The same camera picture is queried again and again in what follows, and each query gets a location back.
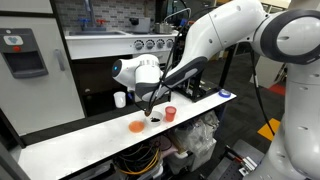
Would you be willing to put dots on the white toy fridge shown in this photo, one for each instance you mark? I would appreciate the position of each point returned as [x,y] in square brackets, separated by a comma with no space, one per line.
[40,100]

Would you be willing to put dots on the white bowl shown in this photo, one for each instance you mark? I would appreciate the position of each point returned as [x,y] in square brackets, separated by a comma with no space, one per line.
[157,122]

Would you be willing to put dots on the black metal rack frame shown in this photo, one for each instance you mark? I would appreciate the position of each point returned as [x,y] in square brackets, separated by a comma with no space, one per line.
[227,66]

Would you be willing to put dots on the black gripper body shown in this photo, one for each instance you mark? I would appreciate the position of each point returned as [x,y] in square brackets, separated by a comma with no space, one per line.
[149,104]

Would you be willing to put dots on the white lidded storage bin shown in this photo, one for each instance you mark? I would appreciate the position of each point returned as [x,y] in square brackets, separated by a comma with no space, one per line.
[200,160]

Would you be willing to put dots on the clear plastic bag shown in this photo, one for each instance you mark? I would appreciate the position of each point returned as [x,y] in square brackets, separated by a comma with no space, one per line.
[196,133]

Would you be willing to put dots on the black beans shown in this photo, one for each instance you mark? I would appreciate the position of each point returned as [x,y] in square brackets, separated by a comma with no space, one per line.
[155,119]

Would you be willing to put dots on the white toy kitchen stove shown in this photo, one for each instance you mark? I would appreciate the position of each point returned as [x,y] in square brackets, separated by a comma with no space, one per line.
[100,48]

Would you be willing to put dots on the grey toy pot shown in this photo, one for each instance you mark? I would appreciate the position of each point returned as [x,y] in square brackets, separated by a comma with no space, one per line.
[141,26]

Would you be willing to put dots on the orange plastic plate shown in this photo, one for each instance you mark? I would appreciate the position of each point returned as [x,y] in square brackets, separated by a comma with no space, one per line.
[136,126]

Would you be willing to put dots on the toy kitchen faucet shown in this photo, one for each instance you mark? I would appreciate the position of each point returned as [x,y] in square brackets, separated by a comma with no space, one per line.
[88,8]

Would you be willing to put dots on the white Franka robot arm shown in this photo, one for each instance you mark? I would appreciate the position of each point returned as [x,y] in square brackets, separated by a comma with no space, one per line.
[300,116]

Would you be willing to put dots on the metal toy pot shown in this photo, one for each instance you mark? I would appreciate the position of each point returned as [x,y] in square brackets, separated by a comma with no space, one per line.
[163,28]

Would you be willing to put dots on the grey stove knob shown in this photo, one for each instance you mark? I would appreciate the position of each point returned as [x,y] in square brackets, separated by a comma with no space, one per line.
[170,43]
[160,43]
[150,44]
[138,44]

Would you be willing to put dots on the blue tape roll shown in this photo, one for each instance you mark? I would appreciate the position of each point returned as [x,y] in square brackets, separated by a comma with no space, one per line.
[219,93]

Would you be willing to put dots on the translucent orange plastic cup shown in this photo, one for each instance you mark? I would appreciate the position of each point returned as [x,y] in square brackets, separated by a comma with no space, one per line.
[170,115]

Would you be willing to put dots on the white mug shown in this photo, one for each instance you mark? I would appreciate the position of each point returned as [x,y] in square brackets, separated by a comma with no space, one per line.
[120,100]

